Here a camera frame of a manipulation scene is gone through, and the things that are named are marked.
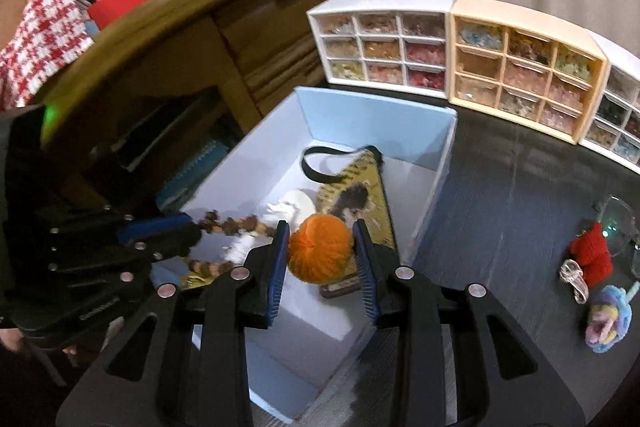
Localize brown bead bracelet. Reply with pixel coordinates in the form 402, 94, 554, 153
185, 208, 278, 280

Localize white bead drawer organizer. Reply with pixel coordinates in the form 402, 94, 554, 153
577, 32, 640, 168
306, 0, 457, 99

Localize white soft toy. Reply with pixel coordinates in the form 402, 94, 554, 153
220, 189, 317, 269

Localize red white checkered cloth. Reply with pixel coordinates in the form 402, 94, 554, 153
0, 0, 96, 110

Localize wooden desk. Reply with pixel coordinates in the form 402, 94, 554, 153
39, 0, 351, 208

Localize yellow patterned pouch black strap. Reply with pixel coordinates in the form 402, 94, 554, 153
300, 146, 401, 300

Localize light blue cardboard box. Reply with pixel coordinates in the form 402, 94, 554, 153
150, 86, 459, 425

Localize pastel plush keychain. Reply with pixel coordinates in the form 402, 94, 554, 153
581, 279, 640, 353

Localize orange paper honeycomb ball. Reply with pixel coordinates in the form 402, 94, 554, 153
288, 214, 356, 286

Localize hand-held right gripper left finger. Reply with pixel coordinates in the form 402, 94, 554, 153
55, 220, 292, 427

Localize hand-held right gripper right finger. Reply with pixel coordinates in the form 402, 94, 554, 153
351, 219, 586, 427

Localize brown cardboard box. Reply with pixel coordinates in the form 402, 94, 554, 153
214, 0, 347, 118

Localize teal book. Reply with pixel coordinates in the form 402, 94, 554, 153
156, 138, 242, 214

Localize red knitted charm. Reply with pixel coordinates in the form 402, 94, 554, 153
567, 222, 614, 289

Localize clear eyeglasses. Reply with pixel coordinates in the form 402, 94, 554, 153
594, 194, 640, 259

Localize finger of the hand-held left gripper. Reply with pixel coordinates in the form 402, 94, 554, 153
47, 227, 203, 290
49, 212, 197, 253

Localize yellow bead drawer organizer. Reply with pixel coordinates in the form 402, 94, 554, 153
449, 0, 610, 144

